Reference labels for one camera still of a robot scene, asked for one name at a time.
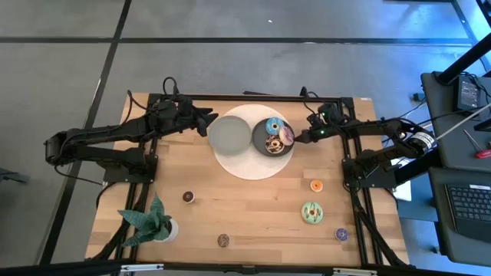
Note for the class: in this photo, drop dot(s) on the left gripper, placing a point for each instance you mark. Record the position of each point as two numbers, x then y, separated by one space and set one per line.
184 122

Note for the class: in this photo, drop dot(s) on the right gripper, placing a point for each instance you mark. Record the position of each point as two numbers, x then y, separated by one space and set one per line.
323 128

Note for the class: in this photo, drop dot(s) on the large pink frosted donut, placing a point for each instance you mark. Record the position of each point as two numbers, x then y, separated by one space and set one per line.
288 142

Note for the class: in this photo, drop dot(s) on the large chocolate drizzle donut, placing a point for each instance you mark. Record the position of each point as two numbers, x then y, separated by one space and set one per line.
269 147

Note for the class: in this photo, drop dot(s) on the small orange donut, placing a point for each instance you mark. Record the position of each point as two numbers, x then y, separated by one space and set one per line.
312 188

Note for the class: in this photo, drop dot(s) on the large green frosted donut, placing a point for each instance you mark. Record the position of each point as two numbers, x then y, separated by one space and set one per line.
305 216

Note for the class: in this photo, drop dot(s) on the small dark chocolate donut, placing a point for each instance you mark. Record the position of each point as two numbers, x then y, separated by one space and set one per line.
185 199

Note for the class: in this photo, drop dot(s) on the small purple donut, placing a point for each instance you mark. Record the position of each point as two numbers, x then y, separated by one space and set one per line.
338 237

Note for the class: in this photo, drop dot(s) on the small chocolate sprinkle donut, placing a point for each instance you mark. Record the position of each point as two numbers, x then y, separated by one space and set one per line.
220 243

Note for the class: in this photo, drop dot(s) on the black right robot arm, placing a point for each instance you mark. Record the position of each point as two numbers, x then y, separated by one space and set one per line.
376 125

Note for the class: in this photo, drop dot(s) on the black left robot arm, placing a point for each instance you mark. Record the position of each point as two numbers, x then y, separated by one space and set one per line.
115 132

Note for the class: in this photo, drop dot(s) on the light grey plate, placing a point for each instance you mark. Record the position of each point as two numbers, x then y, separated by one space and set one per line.
230 135

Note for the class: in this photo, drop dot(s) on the large blue frosted donut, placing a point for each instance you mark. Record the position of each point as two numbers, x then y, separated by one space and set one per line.
270 128

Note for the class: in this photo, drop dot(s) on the dark grey plate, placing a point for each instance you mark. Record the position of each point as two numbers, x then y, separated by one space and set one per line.
260 140

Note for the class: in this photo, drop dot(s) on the white round placemat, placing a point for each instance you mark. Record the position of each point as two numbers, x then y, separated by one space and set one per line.
249 165

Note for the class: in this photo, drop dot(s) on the white paper sheet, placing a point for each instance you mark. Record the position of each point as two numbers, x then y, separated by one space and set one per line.
403 191

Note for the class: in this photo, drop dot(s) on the white plant pot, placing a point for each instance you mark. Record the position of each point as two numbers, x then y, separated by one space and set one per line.
173 230

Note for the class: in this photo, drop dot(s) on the green artificial plant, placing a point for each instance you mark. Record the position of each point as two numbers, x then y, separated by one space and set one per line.
147 224

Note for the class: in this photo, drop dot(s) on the grey desk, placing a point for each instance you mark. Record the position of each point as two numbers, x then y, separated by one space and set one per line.
439 245
449 149

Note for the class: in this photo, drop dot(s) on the white rod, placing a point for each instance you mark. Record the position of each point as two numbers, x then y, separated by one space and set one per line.
460 124

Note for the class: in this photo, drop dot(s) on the black pole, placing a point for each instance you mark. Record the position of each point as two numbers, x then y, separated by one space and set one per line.
466 59

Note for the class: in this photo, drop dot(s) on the black keyboard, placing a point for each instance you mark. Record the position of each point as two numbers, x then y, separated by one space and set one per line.
472 209

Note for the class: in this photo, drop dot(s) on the black chair base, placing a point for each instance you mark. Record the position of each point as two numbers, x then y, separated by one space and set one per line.
11 177

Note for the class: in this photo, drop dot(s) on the black horizontal crossbar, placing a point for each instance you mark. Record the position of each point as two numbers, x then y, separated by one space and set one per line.
57 268

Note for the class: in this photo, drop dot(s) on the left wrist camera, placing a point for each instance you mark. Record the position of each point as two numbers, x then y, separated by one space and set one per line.
185 105

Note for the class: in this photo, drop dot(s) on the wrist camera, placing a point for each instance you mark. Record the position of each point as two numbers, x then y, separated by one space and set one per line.
185 105
329 111

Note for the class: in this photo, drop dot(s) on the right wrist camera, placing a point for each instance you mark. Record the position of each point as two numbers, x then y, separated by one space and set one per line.
329 111

